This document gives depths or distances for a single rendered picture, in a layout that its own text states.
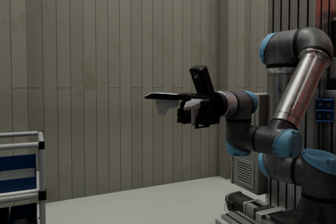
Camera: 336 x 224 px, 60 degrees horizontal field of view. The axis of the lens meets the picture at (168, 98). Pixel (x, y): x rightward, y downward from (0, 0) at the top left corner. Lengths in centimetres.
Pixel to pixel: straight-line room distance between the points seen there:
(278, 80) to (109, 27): 270
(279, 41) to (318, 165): 42
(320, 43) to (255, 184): 74
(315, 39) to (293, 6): 36
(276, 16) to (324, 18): 20
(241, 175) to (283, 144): 75
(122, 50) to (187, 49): 89
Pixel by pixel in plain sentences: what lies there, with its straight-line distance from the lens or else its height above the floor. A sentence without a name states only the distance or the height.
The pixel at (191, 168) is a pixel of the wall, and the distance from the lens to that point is 405.
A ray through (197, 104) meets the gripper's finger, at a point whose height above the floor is 122.
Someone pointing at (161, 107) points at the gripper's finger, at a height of 121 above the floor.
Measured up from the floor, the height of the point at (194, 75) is 129.
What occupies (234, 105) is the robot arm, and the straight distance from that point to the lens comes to 83.
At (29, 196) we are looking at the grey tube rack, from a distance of 160.
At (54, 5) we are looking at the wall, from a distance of 350.
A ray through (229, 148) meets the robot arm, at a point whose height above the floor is 108.
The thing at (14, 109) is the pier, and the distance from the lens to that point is 322.
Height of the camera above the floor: 127
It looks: 2 degrees down
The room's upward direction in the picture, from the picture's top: straight up
